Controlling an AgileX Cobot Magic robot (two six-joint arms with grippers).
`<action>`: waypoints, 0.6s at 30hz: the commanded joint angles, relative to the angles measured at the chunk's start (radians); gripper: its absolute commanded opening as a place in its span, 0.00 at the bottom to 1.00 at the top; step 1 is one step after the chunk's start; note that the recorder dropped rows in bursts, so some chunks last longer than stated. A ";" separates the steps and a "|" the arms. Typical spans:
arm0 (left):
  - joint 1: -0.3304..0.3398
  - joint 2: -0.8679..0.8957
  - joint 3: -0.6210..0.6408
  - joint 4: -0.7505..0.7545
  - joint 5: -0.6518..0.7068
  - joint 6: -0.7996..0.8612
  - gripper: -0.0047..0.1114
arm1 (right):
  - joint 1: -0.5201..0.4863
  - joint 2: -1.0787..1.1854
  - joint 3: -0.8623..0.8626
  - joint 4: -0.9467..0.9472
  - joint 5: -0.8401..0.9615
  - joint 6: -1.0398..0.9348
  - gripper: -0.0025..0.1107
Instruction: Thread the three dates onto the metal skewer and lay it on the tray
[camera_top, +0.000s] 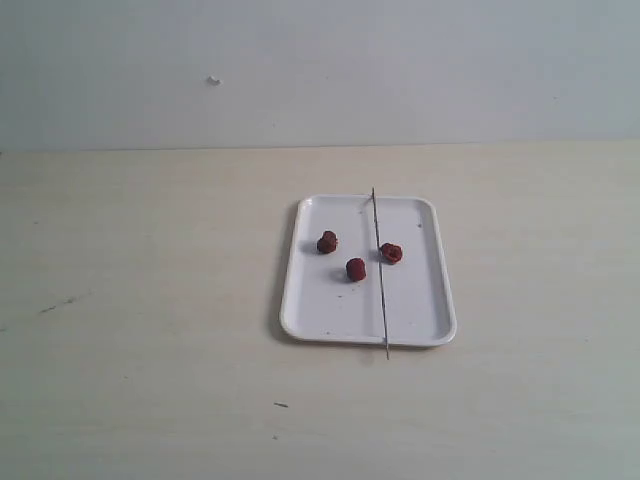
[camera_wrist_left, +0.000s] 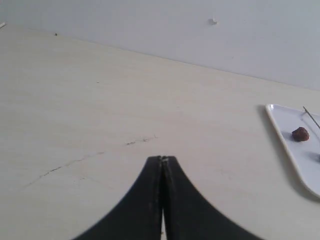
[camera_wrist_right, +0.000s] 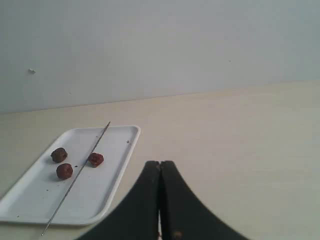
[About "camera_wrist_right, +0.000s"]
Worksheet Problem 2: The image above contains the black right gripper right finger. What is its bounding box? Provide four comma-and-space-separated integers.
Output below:
159, 161, 246, 240

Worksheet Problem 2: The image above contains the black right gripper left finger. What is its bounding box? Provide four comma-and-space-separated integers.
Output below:
79, 161, 160, 240

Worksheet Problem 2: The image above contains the red meat ball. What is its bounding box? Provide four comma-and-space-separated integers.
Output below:
50, 147, 68, 163
56, 163, 73, 180
88, 152, 104, 168

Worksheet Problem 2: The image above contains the thin metal skewer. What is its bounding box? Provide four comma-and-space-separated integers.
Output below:
40, 121, 111, 237

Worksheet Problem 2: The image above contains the white plastic tray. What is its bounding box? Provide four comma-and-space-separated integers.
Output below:
0, 125, 141, 226

